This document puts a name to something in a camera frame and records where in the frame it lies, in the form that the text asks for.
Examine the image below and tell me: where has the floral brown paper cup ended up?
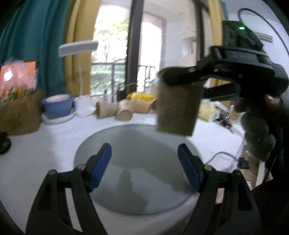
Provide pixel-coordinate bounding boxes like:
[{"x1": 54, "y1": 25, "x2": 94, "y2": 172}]
[{"x1": 157, "y1": 67, "x2": 205, "y2": 136}]

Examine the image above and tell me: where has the plain brown paper cup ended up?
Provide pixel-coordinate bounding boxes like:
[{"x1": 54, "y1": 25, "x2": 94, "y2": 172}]
[{"x1": 131, "y1": 99, "x2": 154, "y2": 114}]

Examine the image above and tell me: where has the floral paper cup lying middle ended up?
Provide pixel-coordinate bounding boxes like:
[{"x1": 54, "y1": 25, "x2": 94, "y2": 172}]
[{"x1": 116, "y1": 99, "x2": 134, "y2": 121}]

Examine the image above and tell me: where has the floral paper cup lying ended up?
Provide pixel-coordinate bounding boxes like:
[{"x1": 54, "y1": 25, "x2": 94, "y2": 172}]
[
  {"x1": 96, "y1": 101, "x2": 118, "y2": 118},
  {"x1": 116, "y1": 99, "x2": 134, "y2": 121}
]

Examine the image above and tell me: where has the floral paper cup lying left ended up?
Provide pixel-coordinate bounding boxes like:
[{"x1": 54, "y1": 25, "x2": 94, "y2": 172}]
[{"x1": 96, "y1": 101, "x2": 118, "y2": 118}]

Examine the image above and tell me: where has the right hand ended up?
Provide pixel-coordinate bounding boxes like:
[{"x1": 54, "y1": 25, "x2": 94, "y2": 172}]
[{"x1": 234, "y1": 95, "x2": 282, "y2": 113}]

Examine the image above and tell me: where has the yellow tissue pack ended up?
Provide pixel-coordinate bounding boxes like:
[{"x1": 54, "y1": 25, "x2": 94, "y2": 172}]
[{"x1": 198, "y1": 99, "x2": 220, "y2": 122}]

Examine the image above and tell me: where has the white desk lamp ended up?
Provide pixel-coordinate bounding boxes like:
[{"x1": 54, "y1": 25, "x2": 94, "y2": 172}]
[{"x1": 58, "y1": 40, "x2": 98, "y2": 118}]

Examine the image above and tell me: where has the white plate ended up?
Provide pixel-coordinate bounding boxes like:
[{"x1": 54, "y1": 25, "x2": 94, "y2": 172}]
[{"x1": 40, "y1": 108, "x2": 77, "y2": 125}]

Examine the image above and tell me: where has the round grey glass mat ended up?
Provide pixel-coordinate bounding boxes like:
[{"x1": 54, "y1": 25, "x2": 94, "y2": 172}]
[{"x1": 74, "y1": 124, "x2": 199, "y2": 215}]

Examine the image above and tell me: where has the cardboard box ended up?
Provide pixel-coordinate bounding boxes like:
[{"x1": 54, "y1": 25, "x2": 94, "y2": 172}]
[{"x1": 0, "y1": 90, "x2": 46, "y2": 136}]

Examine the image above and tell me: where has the yellow curtain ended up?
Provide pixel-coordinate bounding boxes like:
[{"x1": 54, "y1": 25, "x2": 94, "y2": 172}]
[{"x1": 63, "y1": 1, "x2": 101, "y2": 97}]

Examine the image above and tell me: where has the blue bowl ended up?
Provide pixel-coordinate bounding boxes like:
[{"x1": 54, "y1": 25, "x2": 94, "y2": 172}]
[{"x1": 41, "y1": 94, "x2": 74, "y2": 119}]

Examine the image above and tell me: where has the bag of fruit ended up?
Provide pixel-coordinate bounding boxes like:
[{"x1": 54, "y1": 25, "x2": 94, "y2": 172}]
[{"x1": 1, "y1": 60, "x2": 38, "y2": 105}]

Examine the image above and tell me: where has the teal curtain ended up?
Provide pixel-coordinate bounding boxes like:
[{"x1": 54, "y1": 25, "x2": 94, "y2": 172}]
[{"x1": 1, "y1": 1, "x2": 71, "y2": 97}]

